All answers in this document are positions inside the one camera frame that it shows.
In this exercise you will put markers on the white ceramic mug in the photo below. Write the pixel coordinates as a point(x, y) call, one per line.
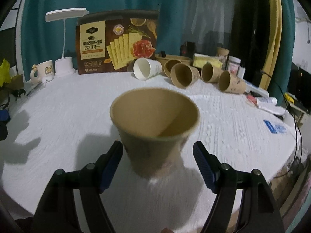
point(42, 73)

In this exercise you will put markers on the brown paper cup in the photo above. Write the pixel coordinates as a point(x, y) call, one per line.
point(229, 83)
point(183, 75)
point(154, 125)
point(222, 52)
point(169, 65)
point(210, 73)

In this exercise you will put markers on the yellow curtain strip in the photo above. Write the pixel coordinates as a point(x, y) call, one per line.
point(276, 23)

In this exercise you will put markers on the brown cracker box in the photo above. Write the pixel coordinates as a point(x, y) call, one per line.
point(111, 41)

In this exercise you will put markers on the black television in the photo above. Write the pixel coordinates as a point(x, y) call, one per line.
point(299, 87)

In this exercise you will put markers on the small glass jar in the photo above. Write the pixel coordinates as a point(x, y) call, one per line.
point(233, 64)

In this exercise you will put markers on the brown paper cup lying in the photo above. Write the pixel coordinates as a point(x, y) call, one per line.
point(169, 65)
point(229, 83)
point(210, 73)
point(183, 75)

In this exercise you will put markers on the blue card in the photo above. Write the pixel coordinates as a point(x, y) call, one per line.
point(275, 128)

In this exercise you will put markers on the white paper cup lying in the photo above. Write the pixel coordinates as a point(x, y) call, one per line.
point(146, 68)

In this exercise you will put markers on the white desk lamp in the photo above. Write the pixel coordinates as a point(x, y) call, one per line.
point(64, 65)

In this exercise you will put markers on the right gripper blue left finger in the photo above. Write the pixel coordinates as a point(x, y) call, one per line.
point(56, 211)

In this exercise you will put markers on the teal curtain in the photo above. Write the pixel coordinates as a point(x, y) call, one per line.
point(48, 26)

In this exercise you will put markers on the white tube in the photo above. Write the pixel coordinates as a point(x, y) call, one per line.
point(267, 100)

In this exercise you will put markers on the yellow tissue pack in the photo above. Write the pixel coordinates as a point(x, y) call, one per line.
point(201, 61)

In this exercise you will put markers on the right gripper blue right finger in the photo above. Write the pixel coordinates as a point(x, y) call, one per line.
point(258, 209)

